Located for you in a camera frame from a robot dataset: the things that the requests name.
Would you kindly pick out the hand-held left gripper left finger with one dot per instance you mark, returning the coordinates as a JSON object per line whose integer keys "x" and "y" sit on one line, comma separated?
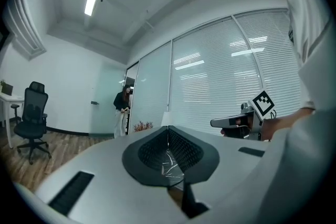
{"x": 105, "y": 178}

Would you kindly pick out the white slatted window blinds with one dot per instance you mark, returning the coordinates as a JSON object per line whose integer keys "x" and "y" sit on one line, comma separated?
{"x": 210, "y": 73}

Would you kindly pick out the person's right hand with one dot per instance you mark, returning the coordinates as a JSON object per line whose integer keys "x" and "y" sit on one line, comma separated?
{"x": 233, "y": 132}

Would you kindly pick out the white desk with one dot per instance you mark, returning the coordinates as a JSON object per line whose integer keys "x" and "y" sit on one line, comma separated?
{"x": 6, "y": 101}

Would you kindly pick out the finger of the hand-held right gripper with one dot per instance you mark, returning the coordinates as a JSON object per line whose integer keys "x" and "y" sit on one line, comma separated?
{"x": 221, "y": 122}

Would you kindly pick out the black desk sign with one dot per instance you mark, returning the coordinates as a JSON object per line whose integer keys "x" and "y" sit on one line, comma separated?
{"x": 8, "y": 89}

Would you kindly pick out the black office chair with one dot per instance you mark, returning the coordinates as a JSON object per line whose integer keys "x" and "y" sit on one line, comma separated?
{"x": 32, "y": 115}

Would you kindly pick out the person's right forearm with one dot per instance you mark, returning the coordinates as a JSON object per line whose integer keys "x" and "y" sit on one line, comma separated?
{"x": 283, "y": 123}

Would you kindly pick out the frosted glass door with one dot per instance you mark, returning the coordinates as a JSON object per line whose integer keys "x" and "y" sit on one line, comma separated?
{"x": 107, "y": 102}

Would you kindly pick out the dried plant in white vase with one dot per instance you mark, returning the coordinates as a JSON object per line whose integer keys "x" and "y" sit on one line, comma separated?
{"x": 143, "y": 126}

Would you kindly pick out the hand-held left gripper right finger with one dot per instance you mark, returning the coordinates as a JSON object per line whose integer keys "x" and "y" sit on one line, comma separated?
{"x": 223, "y": 165}

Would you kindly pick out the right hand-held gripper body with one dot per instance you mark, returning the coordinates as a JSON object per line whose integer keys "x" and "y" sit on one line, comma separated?
{"x": 262, "y": 105}

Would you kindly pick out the small green potted plant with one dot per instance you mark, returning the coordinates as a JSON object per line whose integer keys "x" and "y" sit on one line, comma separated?
{"x": 2, "y": 85}

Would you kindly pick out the person's white shirt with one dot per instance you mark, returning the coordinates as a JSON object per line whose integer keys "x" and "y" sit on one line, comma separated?
{"x": 309, "y": 34}

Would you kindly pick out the round black marble table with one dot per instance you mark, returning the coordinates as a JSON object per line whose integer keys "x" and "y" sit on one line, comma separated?
{"x": 170, "y": 171}

